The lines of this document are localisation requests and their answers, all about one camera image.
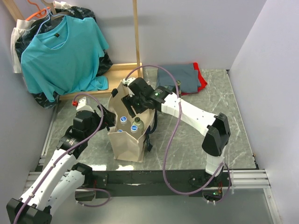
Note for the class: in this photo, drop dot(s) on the aluminium rail frame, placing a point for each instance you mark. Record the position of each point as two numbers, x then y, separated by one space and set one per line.
218 187

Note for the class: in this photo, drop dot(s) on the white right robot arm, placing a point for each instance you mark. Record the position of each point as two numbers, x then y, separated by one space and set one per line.
215 128

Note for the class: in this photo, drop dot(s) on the wooden rack left post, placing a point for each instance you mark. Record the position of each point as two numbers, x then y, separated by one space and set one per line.
13 9

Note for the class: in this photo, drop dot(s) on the dark patterned shirt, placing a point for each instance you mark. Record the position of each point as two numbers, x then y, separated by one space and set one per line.
104 62

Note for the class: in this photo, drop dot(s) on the wooden rack post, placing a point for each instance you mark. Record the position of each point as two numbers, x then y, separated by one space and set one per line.
135 14
13 9

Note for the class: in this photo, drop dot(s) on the wooden clothes hanger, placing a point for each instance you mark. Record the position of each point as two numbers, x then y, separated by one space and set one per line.
52 12

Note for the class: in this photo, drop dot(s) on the turquoise t-shirt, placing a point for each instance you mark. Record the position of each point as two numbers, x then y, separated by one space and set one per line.
65 59

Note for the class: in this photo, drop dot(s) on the wooden rack base tray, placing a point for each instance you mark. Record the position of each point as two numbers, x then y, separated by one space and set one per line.
114 75

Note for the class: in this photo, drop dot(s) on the red folded garment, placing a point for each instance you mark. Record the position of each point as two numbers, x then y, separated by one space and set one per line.
201 79

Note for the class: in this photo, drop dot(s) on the grey folded garment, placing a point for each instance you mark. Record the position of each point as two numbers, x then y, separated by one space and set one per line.
184 73

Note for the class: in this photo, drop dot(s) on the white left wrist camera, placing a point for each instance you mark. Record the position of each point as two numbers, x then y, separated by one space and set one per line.
82 105

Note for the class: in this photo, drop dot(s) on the light blue wire hanger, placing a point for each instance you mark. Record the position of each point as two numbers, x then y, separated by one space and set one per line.
47 23

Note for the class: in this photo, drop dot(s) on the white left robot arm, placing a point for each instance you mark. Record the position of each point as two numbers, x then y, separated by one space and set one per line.
63 173

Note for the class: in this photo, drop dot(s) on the green glass bottle yellow label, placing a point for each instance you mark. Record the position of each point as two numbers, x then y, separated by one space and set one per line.
179 86

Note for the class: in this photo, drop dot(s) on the orange clothes hanger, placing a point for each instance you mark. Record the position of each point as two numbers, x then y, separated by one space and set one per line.
40 13

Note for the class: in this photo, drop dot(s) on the beige canvas tote bag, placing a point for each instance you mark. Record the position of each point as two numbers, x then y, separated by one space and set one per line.
125 147

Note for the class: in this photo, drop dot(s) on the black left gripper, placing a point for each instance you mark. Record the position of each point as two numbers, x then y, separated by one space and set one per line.
109 119

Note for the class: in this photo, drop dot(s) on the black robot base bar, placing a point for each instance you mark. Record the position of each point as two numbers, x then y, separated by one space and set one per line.
141 183

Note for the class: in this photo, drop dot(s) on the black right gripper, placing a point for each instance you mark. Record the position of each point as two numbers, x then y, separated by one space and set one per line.
129 101

